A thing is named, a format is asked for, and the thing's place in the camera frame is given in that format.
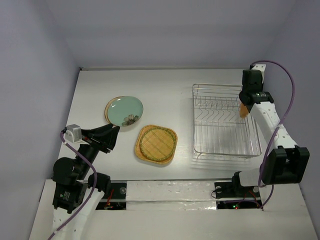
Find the wire dish rack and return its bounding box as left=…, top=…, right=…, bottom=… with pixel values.
left=192, top=83, right=262, bottom=158

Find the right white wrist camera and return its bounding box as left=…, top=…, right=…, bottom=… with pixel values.
left=250, top=63, right=267, bottom=78

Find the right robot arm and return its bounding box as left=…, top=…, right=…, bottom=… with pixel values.
left=230, top=64, right=310, bottom=196

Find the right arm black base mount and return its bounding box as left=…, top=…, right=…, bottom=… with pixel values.
left=211, top=171, right=260, bottom=200

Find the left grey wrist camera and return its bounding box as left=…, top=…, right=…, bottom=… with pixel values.
left=62, top=124, right=82, bottom=143

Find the beige bird pattern plate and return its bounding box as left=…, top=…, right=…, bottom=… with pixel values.
left=104, top=95, right=145, bottom=128

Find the white foam block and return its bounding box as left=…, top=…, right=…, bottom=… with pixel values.
left=125, top=180, right=217, bottom=211

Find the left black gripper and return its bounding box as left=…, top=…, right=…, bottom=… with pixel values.
left=76, top=121, right=120, bottom=177

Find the orange plate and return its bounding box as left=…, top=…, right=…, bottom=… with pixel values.
left=239, top=103, right=249, bottom=119

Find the green flower plate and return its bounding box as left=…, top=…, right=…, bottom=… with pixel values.
left=105, top=96, right=144, bottom=126

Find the yellow plate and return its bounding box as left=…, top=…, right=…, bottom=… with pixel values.
left=134, top=123, right=178, bottom=165
left=138, top=126, right=176, bottom=161

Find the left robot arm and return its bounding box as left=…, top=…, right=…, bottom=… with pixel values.
left=49, top=123, right=120, bottom=240

